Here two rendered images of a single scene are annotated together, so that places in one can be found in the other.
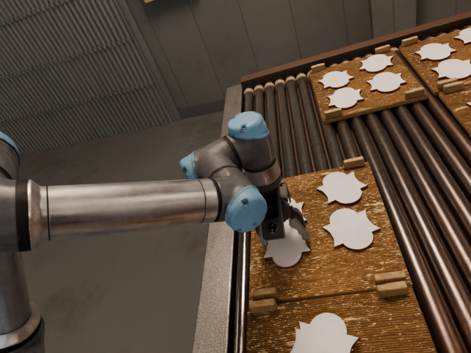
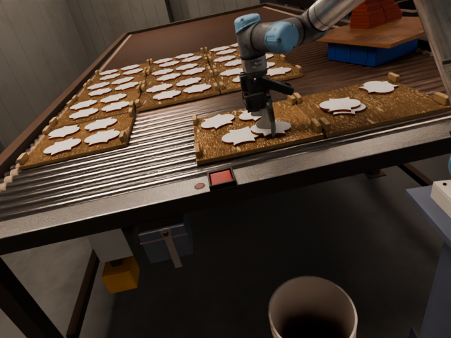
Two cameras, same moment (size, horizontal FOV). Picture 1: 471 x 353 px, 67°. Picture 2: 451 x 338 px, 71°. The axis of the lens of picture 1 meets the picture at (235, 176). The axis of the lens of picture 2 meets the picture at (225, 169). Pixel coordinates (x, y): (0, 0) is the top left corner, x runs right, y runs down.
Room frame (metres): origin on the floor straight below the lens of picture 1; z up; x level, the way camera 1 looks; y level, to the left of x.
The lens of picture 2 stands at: (1.07, 0.81, 1.41)
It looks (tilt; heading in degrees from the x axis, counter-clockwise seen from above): 31 degrees down; 252
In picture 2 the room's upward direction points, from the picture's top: 12 degrees counter-clockwise
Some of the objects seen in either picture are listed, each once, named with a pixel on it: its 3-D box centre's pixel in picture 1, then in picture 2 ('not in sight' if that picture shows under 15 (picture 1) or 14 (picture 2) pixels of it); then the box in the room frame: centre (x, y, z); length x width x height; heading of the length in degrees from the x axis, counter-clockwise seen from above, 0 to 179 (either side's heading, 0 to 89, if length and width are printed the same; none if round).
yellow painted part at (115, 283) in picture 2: not in sight; (113, 256); (1.21, -0.01, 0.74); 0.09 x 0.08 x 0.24; 163
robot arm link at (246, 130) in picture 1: (250, 141); (250, 36); (0.63, -0.06, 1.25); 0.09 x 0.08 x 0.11; 101
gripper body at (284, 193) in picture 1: (271, 195); (256, 90); (0.63, -0.06, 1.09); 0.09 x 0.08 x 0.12; 162
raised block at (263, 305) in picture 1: (263, 305); (325, 124); (0.46, 0.05, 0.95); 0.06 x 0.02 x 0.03; 73
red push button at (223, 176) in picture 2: not in sight; (221, 179); (0.84, 0.08, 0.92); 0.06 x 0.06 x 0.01; 73
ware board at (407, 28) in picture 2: not in sight; (380, 29); (-0.32, -0.48, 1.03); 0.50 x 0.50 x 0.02; 5
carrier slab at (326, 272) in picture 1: (316, 225); (249, 127); (0.63, -0.14, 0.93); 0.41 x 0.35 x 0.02; 162
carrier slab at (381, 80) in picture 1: (360, 80); (82, 135); (1.20, -0.59, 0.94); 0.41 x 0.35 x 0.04; 163
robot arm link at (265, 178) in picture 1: (261, 170); (254, 64); (0.62, -0.06, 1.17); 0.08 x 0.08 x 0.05
